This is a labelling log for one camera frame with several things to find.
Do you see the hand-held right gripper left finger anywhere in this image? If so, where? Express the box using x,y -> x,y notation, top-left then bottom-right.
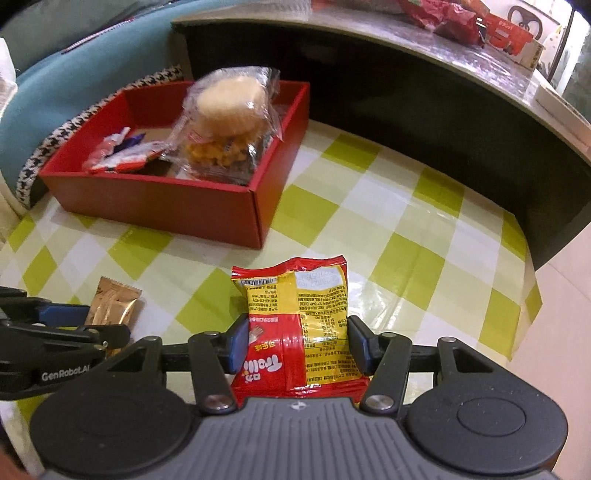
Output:
102,316 -> 251,415

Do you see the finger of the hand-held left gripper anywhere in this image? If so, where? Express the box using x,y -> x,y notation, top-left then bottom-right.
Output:
0,323 -> 131,350
0,286 -> 89,326

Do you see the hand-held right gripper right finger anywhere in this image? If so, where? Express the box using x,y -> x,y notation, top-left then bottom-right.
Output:
348,316 -> 499,415

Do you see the brown snack packet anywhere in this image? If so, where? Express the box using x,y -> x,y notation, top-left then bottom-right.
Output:
83,277 -> 142,358

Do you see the red yellow snack packet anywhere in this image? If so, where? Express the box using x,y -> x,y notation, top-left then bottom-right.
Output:
231,257 -> 372,402

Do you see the red cardboard box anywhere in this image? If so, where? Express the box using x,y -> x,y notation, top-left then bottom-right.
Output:
39,79 -> 311,250

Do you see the red sausage packet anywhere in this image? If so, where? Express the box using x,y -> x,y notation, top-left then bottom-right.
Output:
83,127 -> 174,175

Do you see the yellow cracker packet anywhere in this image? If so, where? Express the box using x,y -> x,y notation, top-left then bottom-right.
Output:
161,124 -> 273,186

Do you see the clear bun packet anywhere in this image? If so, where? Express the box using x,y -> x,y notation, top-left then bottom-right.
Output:
178,66 -> 283,154

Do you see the green white checked tablecloth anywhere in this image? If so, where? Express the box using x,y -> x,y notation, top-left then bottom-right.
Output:
0,117 -> 543,416

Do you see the houndstooth cloth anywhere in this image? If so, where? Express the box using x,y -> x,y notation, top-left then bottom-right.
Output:
16,65 -> 183,208

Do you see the blue blanket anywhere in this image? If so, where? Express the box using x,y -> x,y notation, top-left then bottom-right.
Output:
0,11 -> 185,185

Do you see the cream fleece blanket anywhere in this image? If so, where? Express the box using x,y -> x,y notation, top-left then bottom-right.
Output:
0,37 -> 19,116

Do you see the dark coffee table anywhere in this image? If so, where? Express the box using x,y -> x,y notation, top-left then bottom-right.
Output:
171,0 -> 591,273

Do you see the white tray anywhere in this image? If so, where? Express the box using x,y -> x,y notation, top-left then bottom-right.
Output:
536,83 -> 591,126

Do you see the crumpled red snack bag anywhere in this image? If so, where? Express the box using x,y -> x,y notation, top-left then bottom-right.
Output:
399,0 -> 479,45

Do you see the red orange carton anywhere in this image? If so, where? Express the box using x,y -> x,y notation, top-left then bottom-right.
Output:
485,11 -> 544,71

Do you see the white patterned object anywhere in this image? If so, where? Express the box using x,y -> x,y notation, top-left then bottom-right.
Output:
542,24 -> 567,78

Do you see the dark wooden chair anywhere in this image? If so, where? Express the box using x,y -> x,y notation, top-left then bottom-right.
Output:
507,4 -> 544,36

